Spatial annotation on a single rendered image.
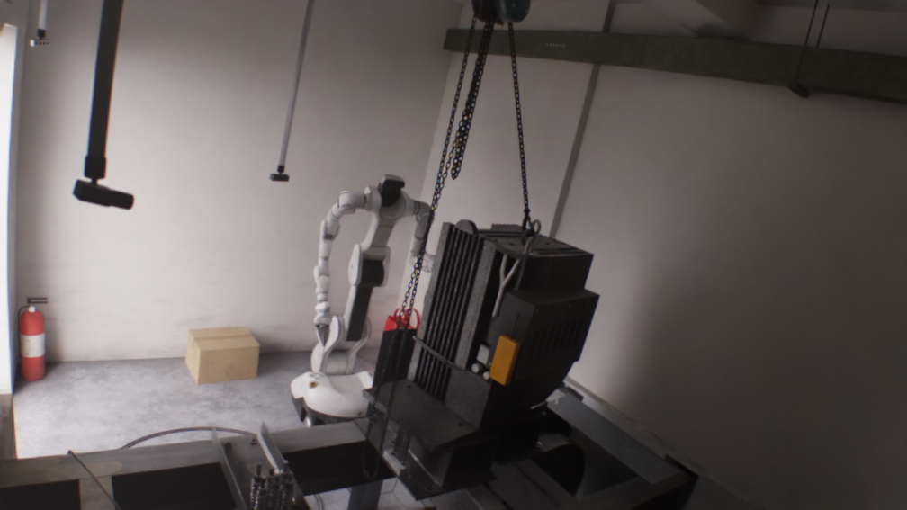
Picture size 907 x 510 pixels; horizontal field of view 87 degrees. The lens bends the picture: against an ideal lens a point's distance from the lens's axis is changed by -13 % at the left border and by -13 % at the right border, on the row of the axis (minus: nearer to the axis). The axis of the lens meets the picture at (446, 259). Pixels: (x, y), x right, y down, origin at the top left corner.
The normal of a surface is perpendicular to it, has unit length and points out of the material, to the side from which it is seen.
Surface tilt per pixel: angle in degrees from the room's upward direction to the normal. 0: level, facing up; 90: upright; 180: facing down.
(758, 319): 90
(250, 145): 90
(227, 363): 90
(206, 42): 90
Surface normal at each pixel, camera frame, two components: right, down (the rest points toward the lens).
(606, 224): -0.80, -0.04
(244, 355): 0.61, 0.33
